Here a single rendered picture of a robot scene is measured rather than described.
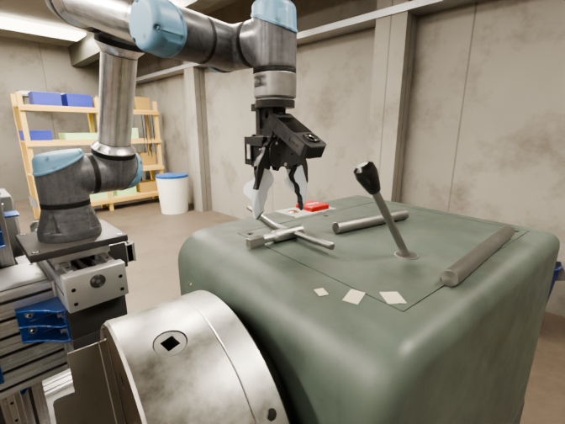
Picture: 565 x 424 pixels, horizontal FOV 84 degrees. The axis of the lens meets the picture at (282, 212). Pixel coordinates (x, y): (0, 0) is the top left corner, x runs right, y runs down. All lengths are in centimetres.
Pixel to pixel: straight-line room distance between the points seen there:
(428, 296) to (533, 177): 282
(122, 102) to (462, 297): 88
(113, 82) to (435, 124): 286
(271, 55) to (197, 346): 44
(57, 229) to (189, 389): 73
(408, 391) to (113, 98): 90
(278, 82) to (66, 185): 63
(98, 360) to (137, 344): 9
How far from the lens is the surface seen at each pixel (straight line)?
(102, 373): 45
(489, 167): 324
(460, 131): 329
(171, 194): 581
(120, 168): 102
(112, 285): 92
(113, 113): 98
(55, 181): 98
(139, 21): 56
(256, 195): 55
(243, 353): 37
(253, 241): 52
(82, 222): 100
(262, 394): 36
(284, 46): 57
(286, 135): 52
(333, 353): 35
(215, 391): 35
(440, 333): 38
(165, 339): 38
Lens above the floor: 145
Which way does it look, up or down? 15 degrees down
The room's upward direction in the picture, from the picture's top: straight up
